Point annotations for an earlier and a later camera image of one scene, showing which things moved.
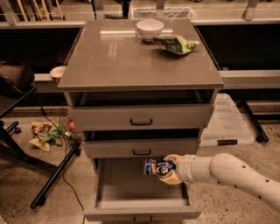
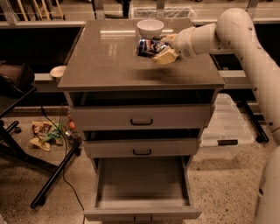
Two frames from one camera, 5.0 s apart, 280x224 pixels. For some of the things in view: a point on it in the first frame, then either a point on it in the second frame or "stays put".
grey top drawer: x=143 y=117 stays put
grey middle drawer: x=139 y=148 stays put
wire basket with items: x=67 y=127 stays put
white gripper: x=186 y=168 → x=184 y=42
